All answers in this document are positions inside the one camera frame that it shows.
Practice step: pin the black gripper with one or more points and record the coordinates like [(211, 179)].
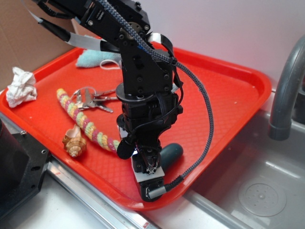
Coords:
[(144, 120)]

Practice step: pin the dark green plastic pickle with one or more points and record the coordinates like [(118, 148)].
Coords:
[(170, 155)]

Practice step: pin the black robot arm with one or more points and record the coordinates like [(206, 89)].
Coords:
[(120, 26)]

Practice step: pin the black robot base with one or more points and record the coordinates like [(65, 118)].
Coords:
[(23, 162)]

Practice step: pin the grey plastic sink basin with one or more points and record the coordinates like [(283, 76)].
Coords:
[(256, 182)]

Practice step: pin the brown spiral seashell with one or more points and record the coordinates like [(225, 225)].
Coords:
[(73, 142)]

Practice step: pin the silver key bunch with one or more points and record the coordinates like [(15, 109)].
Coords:
[(89, 98)]

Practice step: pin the red plastic tray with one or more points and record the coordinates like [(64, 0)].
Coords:
[(235, 92)]

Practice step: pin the light blue terry cloth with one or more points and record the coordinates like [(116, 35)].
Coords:
[(104, 60)]

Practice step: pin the grey toy faucet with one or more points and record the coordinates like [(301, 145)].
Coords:
[(289, 100)]

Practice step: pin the crumpled white paper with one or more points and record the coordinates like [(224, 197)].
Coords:
[(22, 89)]

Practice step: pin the brown cardboard panel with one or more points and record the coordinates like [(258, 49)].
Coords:
[(26, 44)]

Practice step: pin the silver metal rail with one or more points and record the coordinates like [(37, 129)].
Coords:
[(66, 201)]

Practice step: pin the multicolour twisted rope toy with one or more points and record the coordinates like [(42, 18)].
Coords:
[(87, 127)]

